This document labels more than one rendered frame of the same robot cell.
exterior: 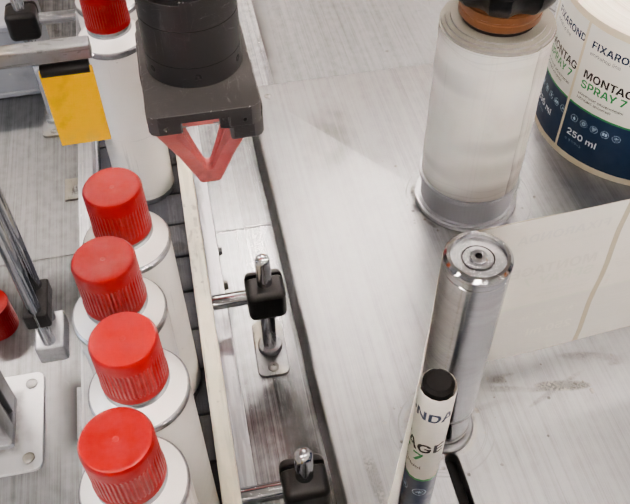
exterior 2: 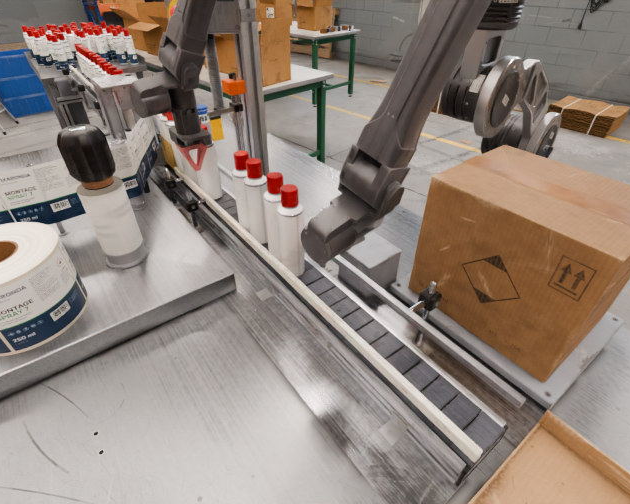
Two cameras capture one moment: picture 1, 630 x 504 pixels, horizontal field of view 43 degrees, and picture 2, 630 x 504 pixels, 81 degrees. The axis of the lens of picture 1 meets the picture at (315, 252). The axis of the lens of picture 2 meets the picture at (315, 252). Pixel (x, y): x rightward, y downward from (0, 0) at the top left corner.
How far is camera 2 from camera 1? 130 cm
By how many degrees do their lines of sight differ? 90
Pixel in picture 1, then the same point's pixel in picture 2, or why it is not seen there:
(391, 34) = (174, 373)
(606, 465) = not seen: hidden behind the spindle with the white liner
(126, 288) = not seen: hidden behind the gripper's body
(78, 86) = (214, 123)
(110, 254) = not seen: hidden behind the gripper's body
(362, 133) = (173, 267)
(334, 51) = (209, 346)
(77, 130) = (219, 135)
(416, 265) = (147, 233)
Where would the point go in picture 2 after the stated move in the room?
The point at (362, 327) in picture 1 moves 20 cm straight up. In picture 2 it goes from (163, 216) to (141, 144)
